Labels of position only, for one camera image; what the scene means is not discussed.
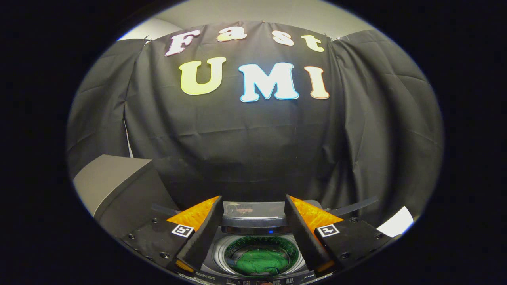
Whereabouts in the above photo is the green polo shirt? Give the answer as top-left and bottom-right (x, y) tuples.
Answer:
(233, 247), (292, 276)

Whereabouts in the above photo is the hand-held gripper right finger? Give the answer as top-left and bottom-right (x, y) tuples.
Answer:
(284, 194), (397, 276)

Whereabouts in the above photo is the grey cabinet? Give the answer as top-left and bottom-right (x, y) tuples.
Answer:
(73, 154), (179, 239)

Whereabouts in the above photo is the black backdrop cloth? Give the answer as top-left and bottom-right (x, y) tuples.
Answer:
(67, 21), (445, 235)

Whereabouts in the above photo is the dark glass washing machine lid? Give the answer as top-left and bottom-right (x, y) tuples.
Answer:
(152, 196), (379, 235)

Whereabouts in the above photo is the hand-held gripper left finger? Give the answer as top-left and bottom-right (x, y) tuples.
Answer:
(121, 195), (224, 276)

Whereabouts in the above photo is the white paper sheet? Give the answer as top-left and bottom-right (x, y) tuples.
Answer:
(376, 206), (414, 238)

